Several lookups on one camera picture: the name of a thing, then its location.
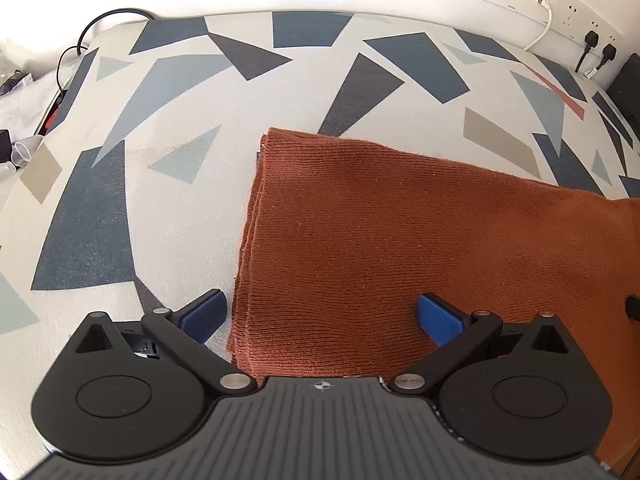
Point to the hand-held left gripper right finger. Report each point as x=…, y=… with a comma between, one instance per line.
x=440, y=317

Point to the rust orange knit sweater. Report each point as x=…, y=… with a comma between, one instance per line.
x=375, y=220

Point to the small black box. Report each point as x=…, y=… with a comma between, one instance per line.
x=4, y=145

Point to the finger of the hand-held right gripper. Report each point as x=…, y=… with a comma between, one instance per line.
x=634, y=308

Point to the black power plug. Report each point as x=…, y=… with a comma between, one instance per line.
x=591, y=40
x=609, y=53

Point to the geometric patterned bed sheet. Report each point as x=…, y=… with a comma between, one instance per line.
x=175, y=220

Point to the crumpled white plastic bag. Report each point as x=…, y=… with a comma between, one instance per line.
x=25, y=107

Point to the black bedside cabinet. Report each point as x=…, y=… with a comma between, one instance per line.
x=627, y=91

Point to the clear plastic cup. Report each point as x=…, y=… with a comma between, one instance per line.
x=25, y=153

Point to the small red item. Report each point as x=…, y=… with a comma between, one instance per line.
x=52, y=120

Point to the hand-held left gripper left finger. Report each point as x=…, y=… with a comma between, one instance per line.
x=202, y=312

